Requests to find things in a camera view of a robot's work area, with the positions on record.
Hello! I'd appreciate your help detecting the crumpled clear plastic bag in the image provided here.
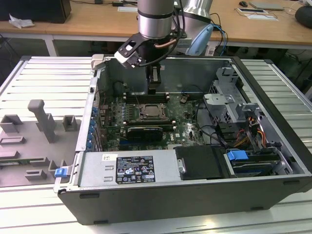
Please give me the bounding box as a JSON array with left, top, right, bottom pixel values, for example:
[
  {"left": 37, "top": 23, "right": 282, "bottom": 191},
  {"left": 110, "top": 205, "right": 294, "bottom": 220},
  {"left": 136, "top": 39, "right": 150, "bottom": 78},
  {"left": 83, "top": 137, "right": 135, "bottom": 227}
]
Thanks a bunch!
[{"left": 8, "top": 13, "right": 35, "bottom": 29}]

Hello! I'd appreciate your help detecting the blue cable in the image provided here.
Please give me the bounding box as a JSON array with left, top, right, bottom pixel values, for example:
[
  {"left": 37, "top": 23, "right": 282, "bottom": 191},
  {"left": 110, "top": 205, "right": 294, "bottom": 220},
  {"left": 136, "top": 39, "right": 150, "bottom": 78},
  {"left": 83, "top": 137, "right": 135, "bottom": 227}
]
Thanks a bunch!
[{"left": 211, "top": 23, "right": 229, "bottom": 57}]

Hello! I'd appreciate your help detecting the black open PC case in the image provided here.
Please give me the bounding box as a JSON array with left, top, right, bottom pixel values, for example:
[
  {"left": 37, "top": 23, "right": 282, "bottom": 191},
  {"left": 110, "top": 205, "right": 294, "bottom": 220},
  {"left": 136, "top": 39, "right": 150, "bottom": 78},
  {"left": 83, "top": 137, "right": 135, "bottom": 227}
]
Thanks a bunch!
[{"left": 54, "top": 54, "right": 312, "bottom": 226}]

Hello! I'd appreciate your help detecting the grey parts rack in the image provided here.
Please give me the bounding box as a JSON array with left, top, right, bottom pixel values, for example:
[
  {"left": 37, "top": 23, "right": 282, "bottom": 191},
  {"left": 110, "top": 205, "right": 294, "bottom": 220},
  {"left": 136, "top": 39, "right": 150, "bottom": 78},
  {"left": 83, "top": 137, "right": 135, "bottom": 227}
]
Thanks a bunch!
[{"left": 0, "top": 99, "right": 82, "bottom": 188}]

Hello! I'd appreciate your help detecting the wooden desk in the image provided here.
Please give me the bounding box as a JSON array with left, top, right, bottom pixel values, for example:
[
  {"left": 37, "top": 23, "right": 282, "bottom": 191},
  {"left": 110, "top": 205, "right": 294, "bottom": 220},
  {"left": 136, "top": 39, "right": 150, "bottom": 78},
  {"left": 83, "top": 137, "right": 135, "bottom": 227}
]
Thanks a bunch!
[{"left": 0, "top": 0, "right": 312, "bottom": 58}]

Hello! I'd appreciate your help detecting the black plastic bay cover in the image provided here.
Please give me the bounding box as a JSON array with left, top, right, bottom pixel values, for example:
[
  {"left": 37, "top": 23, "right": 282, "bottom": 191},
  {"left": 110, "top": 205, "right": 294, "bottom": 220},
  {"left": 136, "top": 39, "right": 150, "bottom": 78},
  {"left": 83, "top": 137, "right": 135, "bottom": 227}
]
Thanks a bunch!
[{"left": 175, "top": 145, "right": 231, "bottom": 181}]

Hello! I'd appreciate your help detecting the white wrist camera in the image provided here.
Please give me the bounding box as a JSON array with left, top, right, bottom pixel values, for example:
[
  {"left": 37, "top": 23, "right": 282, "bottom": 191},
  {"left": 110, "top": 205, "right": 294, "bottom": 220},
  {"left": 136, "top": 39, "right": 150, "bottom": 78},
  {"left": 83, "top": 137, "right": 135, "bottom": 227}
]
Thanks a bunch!
[{"left": 114, "top": 39, "right": 142, "bottom": 66}]

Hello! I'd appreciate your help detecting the black internal cable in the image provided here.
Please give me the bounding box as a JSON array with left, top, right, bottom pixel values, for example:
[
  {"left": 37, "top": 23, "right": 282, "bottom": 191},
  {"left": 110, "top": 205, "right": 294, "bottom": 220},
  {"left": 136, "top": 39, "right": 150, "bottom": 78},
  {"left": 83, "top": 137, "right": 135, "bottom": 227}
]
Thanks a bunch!
[{"left": 195, "top": 98, "right": 229, "bottom": 148}]

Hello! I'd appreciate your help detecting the black cylindrical board component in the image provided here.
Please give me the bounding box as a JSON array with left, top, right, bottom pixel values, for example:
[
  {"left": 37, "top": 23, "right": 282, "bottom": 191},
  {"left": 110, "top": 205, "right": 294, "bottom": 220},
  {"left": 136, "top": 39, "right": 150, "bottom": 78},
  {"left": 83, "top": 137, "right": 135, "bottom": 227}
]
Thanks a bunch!
[{"left": 113, "top": 81, "right": 125, "bottom": 96}]

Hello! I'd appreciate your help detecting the silver metal drive cage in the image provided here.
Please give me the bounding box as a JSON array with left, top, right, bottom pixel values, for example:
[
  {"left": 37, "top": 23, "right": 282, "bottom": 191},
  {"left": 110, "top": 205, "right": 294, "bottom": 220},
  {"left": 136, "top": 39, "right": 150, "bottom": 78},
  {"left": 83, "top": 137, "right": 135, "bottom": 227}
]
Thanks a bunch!
[{"left": 203, "top": 67, "right": 244, "bottom": 124}]

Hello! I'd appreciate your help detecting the green RAM stick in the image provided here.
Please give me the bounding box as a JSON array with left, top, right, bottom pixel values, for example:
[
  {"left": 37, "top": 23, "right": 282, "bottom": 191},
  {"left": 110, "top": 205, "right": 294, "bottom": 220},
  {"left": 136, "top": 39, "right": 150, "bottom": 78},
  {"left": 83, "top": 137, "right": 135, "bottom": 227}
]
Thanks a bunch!
[{"left": 0, "top": 158, "right": 34, "bottom": 166}]

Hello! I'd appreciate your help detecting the silver power supply unit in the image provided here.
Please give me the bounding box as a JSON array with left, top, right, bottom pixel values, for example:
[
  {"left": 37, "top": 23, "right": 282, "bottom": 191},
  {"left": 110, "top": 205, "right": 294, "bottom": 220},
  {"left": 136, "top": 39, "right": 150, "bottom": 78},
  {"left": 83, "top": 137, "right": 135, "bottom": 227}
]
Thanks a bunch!
[{"left": 78, "top": 150, "right": 182, "bottom": 188}]

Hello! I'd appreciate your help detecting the coloured wire bundle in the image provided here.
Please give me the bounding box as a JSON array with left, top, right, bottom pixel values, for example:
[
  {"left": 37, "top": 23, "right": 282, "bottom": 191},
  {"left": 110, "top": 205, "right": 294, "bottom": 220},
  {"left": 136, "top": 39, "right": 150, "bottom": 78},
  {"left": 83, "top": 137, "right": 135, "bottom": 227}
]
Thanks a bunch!
[{"left": 234, "top": 117, "right": 266, "bottom": 147}]

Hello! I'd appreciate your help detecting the grey case handle latch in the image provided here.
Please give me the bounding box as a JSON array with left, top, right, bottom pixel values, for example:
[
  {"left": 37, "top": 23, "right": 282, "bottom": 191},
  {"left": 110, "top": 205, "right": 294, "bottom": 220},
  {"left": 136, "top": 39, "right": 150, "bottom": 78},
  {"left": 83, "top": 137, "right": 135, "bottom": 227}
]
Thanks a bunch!
[{"left": 91, "top": 54, "right": 106, "bottom": 70}]

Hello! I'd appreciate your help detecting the white paper sheet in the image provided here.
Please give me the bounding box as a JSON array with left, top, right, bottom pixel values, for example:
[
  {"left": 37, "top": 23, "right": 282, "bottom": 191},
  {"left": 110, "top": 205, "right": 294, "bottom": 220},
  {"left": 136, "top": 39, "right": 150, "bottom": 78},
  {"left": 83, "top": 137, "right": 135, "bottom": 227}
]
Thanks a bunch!
[
  {"left": 247, "top": 13, "right": 279, "bottom": 21},
  {"left": 117, "top": 6, "right": 138, "bottom": 13}
]

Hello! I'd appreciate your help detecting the white device with dark screen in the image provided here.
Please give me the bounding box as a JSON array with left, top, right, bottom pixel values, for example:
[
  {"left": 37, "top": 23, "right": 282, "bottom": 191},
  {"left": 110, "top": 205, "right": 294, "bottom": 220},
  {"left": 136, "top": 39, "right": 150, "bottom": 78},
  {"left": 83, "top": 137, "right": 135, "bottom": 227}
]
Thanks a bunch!
[{"left": 236, "top": 7, "right": 267, "bottom": 14}]

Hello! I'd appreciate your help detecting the black graphics card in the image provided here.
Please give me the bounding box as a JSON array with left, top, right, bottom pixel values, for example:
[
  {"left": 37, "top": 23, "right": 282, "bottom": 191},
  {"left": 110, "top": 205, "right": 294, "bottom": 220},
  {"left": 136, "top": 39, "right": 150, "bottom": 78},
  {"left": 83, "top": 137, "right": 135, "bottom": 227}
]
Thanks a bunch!
[{"left": 126, "top": 126, "right": 163, "bottom": 142}]

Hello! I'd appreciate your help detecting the grey flat laptop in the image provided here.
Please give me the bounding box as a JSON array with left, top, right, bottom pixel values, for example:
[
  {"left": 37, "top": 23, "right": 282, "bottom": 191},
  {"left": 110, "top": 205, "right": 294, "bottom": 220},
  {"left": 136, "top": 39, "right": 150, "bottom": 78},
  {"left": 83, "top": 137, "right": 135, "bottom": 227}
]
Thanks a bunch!
[{"left": 250, "top": 1, "right": 285, "bottom": 11}]

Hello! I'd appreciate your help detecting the green motherboard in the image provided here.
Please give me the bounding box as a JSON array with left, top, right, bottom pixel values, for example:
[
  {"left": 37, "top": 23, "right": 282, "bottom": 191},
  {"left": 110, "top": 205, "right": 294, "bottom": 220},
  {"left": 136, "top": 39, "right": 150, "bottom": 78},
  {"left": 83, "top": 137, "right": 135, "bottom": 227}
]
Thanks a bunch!
[{"left": 98, "top": 94, "right": 208, "bottom": 151}]

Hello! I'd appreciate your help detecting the hard disk in blue carrier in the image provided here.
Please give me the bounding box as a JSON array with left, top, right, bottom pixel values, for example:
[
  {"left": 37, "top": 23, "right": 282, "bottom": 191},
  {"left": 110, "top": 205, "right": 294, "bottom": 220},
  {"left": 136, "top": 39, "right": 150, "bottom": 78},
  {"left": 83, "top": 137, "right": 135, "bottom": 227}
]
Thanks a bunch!
[{"left": 225, "top": 150, "right": 283, "bottom": 178}]

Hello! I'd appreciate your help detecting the black RAM slot row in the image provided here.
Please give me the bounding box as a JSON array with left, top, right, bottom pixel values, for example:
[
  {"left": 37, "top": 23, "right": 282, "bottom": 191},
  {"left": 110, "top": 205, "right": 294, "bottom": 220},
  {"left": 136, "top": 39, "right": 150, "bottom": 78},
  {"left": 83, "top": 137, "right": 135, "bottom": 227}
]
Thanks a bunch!
[{"left": 123, "top": 93, "right": 171, "bottom": 103}]

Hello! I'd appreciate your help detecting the CPU socket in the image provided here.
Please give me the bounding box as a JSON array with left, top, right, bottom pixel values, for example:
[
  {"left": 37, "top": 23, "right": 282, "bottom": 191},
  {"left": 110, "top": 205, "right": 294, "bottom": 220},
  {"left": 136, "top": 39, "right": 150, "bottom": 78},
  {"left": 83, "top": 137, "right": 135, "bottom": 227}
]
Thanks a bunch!
[{"left": 137, "top": 102, "right": 172, "bottom": 122}]

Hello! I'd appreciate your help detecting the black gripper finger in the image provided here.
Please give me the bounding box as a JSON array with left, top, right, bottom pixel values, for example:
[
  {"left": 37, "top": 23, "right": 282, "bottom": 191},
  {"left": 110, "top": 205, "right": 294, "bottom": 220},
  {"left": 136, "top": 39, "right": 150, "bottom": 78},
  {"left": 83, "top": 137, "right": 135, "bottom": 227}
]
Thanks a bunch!
[{"left": 146, "top": 65, "right": 163, "bottom": 96}]

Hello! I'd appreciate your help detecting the black round object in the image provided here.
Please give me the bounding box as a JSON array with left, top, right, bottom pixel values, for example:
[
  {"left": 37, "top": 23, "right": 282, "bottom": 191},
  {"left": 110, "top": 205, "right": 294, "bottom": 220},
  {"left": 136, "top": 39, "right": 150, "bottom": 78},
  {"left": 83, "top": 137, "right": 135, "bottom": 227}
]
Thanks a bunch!
[{"left": 294, "top": 5, "right": 312, "bottom": 25}]

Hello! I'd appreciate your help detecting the pale blue teach pendant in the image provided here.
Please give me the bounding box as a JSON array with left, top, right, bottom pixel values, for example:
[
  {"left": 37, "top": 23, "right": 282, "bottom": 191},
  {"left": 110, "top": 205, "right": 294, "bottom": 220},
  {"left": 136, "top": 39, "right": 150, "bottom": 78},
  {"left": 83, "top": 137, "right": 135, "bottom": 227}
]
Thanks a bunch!
[{"left": 185, "top": 24, "right": 214, "bottom": 56}]

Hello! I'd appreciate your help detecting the black box on desk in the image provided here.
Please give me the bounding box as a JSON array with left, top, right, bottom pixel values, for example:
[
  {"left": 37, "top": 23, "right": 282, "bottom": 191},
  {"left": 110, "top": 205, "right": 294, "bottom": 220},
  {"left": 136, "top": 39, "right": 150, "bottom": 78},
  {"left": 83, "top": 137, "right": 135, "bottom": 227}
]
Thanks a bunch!
[{"left": 0, "top": 0, "right": 72, "bottom": 24}]

